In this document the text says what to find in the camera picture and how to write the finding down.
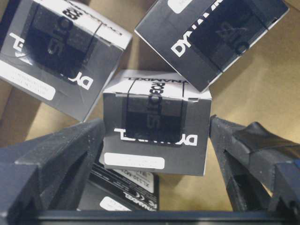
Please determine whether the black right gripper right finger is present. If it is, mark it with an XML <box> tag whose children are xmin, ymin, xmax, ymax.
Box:
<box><xmin>209</xmin><ymin>115</ymin><xmax>300</xmax><ymax>225</ymax></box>

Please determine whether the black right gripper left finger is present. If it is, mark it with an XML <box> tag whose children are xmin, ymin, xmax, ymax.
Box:
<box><xmin>0</xmin><ymin>119</ymin><xmax>105</xmax><ymax>225</ymax></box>

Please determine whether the black white dynamixel box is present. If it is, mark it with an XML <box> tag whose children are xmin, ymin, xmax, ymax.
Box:
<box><xmin>99</xmin><ymin>69</ymin><xmax>212</xmax><ymax>176</ymax></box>
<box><xmin>135</xmin><ymin>0</ymin><xmax>289</xmax><ymax>91</ymax></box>

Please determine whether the black Dynamixel box bottom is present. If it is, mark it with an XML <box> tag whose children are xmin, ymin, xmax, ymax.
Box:
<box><xmin>77</xmin><ymin>163</ymin><xmax>159</xmax><ymax>211</ymax></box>

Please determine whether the brown cardboard box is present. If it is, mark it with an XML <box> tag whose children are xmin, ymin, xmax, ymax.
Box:
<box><xmin>0</xmin><ymin>0</ymin><xmax>300</xmax><ymax>210</ymax></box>

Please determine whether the black Dynamixel box right middle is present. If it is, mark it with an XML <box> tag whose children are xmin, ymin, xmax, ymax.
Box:
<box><xmin>0</xmin><ymin>0</ymin><xmax>132</xmax><ymax>121</ymax></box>

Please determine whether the black white Dynamixel box top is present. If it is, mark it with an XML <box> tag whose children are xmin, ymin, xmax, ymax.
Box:
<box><xmin>135</xmin><ymin>0</ymin><xmax>289</xmax><ymax>91</ymax></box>

